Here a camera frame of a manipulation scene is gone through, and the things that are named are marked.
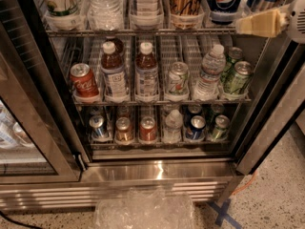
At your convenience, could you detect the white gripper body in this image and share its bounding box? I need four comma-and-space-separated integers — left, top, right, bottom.
286, 0, 305, 44

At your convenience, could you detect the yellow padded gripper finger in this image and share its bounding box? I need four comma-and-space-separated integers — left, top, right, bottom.
235, 5, 289, 38

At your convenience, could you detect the rear green soda can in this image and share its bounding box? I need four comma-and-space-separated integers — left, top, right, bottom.
221, 47, 243, 78

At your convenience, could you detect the blue pepsi can top shelf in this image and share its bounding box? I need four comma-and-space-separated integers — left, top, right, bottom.
207, 0, 241, 25

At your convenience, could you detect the blue pepsi can shelf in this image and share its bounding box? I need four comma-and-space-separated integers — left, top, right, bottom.
207, 0, 241, 25
186, 115, 206, 140

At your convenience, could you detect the front green soda can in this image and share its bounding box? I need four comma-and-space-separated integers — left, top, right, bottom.
223, 61, 254, 95

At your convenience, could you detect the open right fridge door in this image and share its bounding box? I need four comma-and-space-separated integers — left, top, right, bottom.
236, 42, 304, 175

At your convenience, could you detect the clear water bottle middle shelf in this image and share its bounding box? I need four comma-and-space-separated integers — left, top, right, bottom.
193, 44, 226, 101

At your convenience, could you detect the clear water bottle shelf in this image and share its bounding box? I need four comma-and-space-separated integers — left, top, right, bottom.
87, 0, 123, 31
193, 44, 226, 101
164, 110, 183, 143

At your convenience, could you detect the brown striped tall can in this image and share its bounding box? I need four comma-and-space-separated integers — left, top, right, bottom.
169, 0, 203, 30

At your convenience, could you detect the white green soda can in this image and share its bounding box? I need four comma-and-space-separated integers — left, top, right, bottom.
167, 62, 189, 95

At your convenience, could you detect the green can bottom shelf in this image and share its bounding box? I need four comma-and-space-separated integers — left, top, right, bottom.
212, 114, 230, 140

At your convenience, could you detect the white labelled bottle top shelf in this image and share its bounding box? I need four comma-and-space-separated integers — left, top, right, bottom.
131, 0, 163, 30

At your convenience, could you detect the blue pepsi can bottom shelf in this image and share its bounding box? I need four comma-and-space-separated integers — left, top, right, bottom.
186, 115, 206, 140

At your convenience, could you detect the clear water bottle bottom shelf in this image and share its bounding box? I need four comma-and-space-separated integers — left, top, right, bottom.
164, 110, 183, 143

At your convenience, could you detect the red can bottom shelf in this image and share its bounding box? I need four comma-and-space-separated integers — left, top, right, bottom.
140, 116, 156, 141

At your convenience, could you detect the clear water bottle top shelf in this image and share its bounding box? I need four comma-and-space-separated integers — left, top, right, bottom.
87, 0, 123, 31

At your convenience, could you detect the orange brown can bottom shelf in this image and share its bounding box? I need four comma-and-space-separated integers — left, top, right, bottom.
115, 117, 133, 142

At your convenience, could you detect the red coca cola can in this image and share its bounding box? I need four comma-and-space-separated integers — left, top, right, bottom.
70, 63, 99, 97

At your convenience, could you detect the blue silver can bottom shelf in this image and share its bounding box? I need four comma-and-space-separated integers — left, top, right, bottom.
90, 114, 109, 138

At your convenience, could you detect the white green tall can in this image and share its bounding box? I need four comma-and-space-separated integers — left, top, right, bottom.
44, 0, 82, 30

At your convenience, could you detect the left glass fridge door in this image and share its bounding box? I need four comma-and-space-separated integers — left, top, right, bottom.
0, 0, 82, 186

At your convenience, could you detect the right brown tea bottle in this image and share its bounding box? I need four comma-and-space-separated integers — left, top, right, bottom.
135, 42, 158, 97

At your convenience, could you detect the brown tea bottle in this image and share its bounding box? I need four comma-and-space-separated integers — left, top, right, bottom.
101, 41, 128, 98
135, 42, 158, 97
106, 36, 125, 57

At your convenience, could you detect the rear brown tea bottle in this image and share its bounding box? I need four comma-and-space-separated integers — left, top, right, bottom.
106, 36, 125, 57

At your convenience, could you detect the left brown tea bottle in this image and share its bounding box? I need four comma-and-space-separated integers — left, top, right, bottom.
101, 41, 128, 98

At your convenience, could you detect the blue tape cross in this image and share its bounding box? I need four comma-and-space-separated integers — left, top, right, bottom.
209, 198, 242, 229

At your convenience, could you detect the clear crumpled plastic bag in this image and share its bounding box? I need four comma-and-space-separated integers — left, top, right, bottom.
93, 189, 194, 229

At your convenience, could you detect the orange cable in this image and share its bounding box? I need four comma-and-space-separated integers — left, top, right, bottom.
231, 170, 259, 197

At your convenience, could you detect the middle wire shelf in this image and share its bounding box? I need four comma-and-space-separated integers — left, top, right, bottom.
72, 94, 252, 106

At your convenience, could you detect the wire shelf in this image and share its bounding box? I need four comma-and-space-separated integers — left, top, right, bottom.
39, 26, 236, 37
72, 94, 252, 106
90, 139, 230, 149

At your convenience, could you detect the bottom wire shelf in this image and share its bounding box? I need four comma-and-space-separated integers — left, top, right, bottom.
90, 139, 230, 149

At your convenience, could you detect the top wire shelf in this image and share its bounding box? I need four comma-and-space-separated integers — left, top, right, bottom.
39, 26, 236, 37

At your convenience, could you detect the black cable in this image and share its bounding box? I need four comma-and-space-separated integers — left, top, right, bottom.
0, 210, 44, 229

